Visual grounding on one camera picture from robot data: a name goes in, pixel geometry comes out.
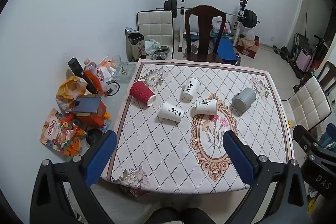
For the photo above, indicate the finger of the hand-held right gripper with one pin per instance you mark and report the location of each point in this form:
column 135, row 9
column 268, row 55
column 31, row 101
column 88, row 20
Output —
column 305, row 138

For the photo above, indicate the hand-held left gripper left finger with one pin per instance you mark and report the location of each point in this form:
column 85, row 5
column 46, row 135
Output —
column 101, row 158

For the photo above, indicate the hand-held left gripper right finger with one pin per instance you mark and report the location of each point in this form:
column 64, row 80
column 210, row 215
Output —
column 239, row 158

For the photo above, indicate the grey plastic cup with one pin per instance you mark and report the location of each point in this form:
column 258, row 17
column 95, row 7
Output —
column 244, row 101

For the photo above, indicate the white printed paper cup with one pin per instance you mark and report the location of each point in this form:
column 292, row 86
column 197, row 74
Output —
column 170, row 111
column 206, row 107
column 190, row 89

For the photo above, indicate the red ribbed paper cup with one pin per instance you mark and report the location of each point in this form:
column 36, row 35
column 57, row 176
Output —
column 141, row 94

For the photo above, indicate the clear glass cup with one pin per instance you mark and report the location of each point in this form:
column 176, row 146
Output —
column 116, row 60

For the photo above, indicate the teal cloth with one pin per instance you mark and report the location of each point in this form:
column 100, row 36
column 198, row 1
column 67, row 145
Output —
column 331, row 134

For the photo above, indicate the white padded chair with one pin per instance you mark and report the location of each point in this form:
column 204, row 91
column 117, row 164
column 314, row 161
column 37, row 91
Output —
column 307, row 106
column 155, row 28

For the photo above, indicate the orange box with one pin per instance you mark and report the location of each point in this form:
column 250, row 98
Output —
column 93, row 117

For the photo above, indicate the orange snack packet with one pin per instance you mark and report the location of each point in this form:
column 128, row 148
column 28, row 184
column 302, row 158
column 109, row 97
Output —
column 60, row 134

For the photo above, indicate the blue smartphone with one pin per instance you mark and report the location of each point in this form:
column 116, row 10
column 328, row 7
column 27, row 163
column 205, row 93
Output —
column 88, row 104

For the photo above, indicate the dark wooden chair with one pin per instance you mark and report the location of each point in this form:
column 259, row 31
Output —
column 204, row 37
column 329, row 75

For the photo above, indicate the floral printed table mat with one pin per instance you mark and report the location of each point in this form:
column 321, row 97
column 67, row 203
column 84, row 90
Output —
column 168, row 150

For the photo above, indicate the yellow plastic bag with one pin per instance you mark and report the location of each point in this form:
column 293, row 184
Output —
column 70, row 91

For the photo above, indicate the pink suitcase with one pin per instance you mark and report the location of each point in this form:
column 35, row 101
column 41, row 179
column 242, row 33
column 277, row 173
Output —
column 304, row 60

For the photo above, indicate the orange drink bottle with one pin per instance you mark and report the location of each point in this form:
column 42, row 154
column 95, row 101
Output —
column 94, row 75

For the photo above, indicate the black cylinder bottle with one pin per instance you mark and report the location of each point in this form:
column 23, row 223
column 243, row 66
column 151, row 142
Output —
column 80, row 71

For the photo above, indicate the black dumbbell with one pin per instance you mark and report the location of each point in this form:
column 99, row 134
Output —
column 282, row 52

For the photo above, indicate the glass ashtray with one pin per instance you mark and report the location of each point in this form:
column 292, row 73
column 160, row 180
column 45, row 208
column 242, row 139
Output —
column 123, row 71

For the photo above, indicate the orange white plastic bag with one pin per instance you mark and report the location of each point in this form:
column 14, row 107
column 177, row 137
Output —
column 107, row 67

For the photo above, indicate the black folded cart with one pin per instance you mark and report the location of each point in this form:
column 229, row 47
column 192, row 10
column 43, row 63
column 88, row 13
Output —
column 302, row 43

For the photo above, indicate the cardboard box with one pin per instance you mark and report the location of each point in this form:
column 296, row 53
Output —
column 248, row 47

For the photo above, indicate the blue weight bench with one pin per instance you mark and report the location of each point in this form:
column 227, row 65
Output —
column 227, row 49

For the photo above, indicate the black printed gift box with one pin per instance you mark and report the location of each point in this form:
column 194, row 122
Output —
column 134, row 47

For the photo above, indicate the glass pot lid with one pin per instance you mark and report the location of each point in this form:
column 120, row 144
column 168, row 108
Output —
column 160, row 52

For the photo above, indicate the pale green cloth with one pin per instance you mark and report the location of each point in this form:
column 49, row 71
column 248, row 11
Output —
column 152, row 46

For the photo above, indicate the black barbell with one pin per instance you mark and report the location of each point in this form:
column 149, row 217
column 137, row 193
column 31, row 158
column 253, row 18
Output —
column 249, row 18

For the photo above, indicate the white barbell rack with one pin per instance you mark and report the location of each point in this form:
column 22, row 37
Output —
column 240, row 22

